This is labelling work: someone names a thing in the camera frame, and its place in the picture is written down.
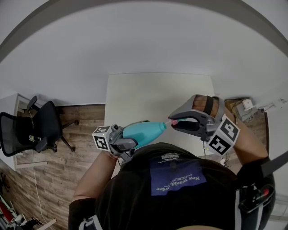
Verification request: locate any grey network switch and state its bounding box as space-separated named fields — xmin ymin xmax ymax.
xmin=235 ymin=105 xmax=259 ymax=123

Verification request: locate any white square table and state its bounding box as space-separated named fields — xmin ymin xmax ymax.
xmin=103 ymin=73 xmax=220 ymax=158

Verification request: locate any person's black t-shirt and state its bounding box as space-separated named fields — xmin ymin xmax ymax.
xmin=68 ymin=142 xmax=276 ymax=230

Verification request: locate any teal spray bottle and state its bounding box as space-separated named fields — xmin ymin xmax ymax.
xmin=122 ymin=121 xmax=167 ymax=149

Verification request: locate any person's left forearm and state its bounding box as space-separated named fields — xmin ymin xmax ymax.
xmin=73 ymin=152 xmax=120 ymax=200

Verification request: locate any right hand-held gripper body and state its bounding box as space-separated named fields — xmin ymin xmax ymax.
xmin=198 ymin=96 xmax=241 ymax=156

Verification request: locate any thin white floor cable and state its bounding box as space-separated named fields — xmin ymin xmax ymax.
xmin=33 ymin=149 xmax=47 ymax=223

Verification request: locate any white wall-mounted box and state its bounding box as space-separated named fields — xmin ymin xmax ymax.
xmin=272 ymin=98 xmax=286 ymax=110

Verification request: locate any person's right forearm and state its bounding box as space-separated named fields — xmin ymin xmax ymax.
xmin=224 ymin=109 xmax=270 ymax=167

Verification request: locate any black harness with grey straps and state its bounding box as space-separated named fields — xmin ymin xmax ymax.
xmin=78 ymin=150 xmax=288 ymax=230

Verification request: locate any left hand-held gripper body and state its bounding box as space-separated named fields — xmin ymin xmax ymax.
xmin=91 ymin=123 xmax=134 ymax=163

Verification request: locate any person's right hand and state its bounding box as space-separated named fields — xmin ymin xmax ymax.
xmin=193 ymin=94 xmax=221 ymax=117

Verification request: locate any brown cardboard box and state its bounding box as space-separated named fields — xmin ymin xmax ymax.
xmin=225 ymin=98 xmax=250 ymax=117

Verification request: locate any small white router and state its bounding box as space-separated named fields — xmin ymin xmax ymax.
xmin=242 ymin=99 xmax=254 ymax=111

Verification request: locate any black mesh office chair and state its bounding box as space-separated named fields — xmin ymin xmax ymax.
xmin=0 ymin=95 xmax=79 ymax=157

